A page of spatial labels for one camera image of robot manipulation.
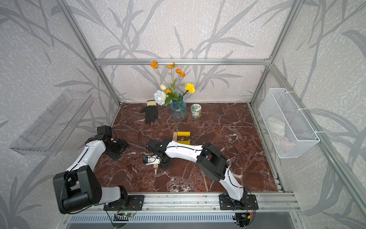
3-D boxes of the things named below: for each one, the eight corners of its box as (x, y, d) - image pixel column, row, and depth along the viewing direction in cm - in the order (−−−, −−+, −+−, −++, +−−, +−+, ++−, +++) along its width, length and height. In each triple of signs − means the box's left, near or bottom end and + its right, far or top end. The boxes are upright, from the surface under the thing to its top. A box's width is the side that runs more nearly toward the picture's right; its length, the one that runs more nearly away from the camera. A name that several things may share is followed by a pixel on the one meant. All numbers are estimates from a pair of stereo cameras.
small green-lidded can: (190, 118, 113) (190, 111, 106) (190, 111, 118) (190, 103, 111) (201, 118, 113) (201, 111, 106) (200, 111, 118) (201, 103, 111)
